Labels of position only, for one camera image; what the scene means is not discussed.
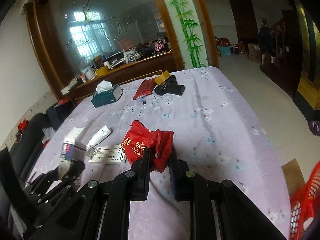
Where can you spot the yellow tape roll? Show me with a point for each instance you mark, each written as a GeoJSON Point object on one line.
{"type": "Point", "coordinates": [162, 78]}

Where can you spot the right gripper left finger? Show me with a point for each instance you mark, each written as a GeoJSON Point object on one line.
{"type": "Point", "coordinates": [101, 210]}

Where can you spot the red envelope packet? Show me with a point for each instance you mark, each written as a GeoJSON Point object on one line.
{"type": "Point", "coordinates": [145, 88]}

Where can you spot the white blue medicine box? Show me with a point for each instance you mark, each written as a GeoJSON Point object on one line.
{"type": "Point", "coordinates": [73, 150]}

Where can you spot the long white medicine box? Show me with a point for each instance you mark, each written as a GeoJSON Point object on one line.
{"type": "Point", "coordinates": [107, 155]}

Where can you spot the white spray bottle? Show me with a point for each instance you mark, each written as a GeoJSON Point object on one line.
{"type": "Point", "coordinates": [97, 138]}

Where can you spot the purple mop head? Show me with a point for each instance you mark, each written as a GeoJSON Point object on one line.
{"type": "Point", "coordinates": [314, 126]}

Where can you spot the black flat device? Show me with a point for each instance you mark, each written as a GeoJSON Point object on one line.
{"type": "Point", "coordinates": [170, 86]}

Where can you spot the red paper bag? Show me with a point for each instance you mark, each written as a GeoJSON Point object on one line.
{"type": "Point", "coordinates": [139, 138]}

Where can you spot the red plastic mesh basket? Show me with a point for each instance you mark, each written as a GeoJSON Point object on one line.
{"type": "Point", "coordinates": [305, 205]}

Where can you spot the black sofa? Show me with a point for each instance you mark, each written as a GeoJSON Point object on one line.
{"type": "Point", "coordinates": [30, 139]}

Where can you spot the wooden sideboard cabinet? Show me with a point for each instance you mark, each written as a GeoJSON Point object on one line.
{"type": "Point", "coordinates": [156, 64]}

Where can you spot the gold pillar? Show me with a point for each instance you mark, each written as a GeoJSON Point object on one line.
{"type": "Point", "coordinates": [307, 95]}

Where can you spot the dark green tissue box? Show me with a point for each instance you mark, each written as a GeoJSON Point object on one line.
{"type": "Point", "coordinates": [106, 93]}

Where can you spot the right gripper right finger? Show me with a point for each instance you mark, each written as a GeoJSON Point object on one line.
{"type": "Point", "coordinates": [218, 210]}

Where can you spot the brown cardboard box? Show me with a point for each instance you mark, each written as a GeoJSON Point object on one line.
{"type": "Point", "coordinates": [293, 176]}

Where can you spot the floral purple tablecloth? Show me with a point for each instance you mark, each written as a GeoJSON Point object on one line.
{"type": "Point", "coordinates": [215, 131]}

